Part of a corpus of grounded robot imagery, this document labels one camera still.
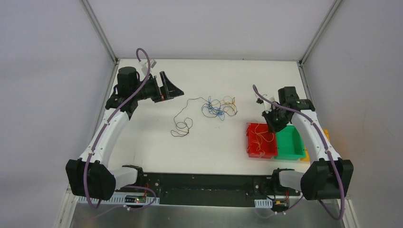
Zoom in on orange thin cable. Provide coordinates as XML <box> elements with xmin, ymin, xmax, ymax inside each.
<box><xmin>251</xmin><ymin>123</ymin><xmax>275</xmax><ymax>153</ymax></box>

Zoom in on black thin cable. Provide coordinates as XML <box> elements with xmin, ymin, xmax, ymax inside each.
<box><xmin>170</xmin><ymin>96</ymin><xmax>240</xmax><ymax>138</ymax></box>

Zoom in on blue thin cable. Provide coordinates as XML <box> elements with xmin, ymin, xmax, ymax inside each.
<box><xmin>201</xmin><ymin>95</ymin><xmax>227</xmax><ymax>122</ymax></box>

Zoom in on brown thin cable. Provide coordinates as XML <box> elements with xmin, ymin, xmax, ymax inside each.
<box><xmin>219</xmin><ymin>95</ymin><xmax>239</xmax><ymax>117</ymax></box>

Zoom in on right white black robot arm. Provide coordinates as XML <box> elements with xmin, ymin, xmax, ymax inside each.
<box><xmin>253</xmin><ymin>86</ymin><xmax>354</xmax><ymax>200</ymax></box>

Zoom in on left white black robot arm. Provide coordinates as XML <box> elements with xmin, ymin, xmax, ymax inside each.
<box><xmin>66</xmin><ymin>66</ymin><xmax>184</xmax><ymax>200</ymax></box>

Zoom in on red plastic bin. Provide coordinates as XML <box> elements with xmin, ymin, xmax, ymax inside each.
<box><xmin>246</xmin><ymin>122</ymin><xmax>278</xmax><ymax>159</ymax></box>

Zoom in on green plastic bin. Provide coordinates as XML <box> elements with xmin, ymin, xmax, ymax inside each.
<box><xmin>275</xmin><ymin>125</ymin><xmax>306</xmax><ymax>161</ymax></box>

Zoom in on yellow plastic bin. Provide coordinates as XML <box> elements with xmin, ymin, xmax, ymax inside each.
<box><xmin>300</xmin><ymin>129</ymin><xmax>330</xmax><ymax>162</ymax></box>

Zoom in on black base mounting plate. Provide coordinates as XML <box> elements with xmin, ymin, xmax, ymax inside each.
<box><xmin>134</xmin><ymin>172</ymin><xmax>300</xmax><ymax>208</ymax></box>

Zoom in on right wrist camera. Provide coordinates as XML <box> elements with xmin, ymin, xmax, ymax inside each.
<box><xmin>255</xmin><ymin>94</ymin><xmax>279</xmax><ymax>114</ymax></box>

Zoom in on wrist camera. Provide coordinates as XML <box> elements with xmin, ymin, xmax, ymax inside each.
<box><xmin>255</xmin><ymin>94</ymin><xmax>279</xmax><ymax>114</ymax></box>
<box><xmin>139</xmin><ymin>59</ymin><xmax>157</xmax><ymax>76</ymax></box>

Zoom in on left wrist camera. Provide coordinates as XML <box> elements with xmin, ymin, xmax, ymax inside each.
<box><xmin>139</xmin><ymin>59</ymin><xmax>157</xmax><ymax>76</ymax></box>

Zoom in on aluminium frame rail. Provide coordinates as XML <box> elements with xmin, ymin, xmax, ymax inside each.
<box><xmin>66</xmin><ymin>172</ymin><xmax>351</xmax><ymax>200</ymax></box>

